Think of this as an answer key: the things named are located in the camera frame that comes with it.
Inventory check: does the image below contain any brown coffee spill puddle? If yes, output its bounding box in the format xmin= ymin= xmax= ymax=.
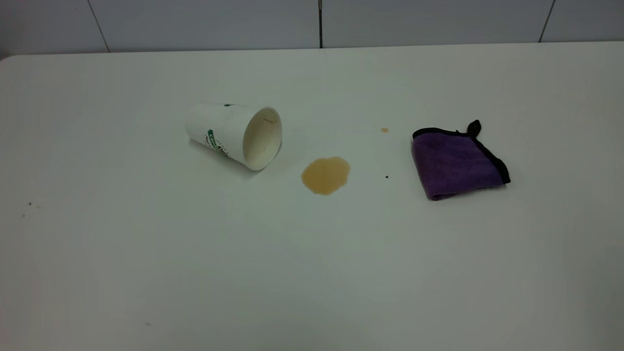
xmin=301 ymin=156 xmax=351 ymax=196

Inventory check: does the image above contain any white paper coffee cup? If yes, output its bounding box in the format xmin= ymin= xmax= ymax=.
xmin=184 ymin=103 xmax=283 ymax=172

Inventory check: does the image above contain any purple cloth with black trim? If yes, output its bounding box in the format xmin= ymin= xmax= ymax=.
xmin=411 ymin=119 xmax=511 ymax=201

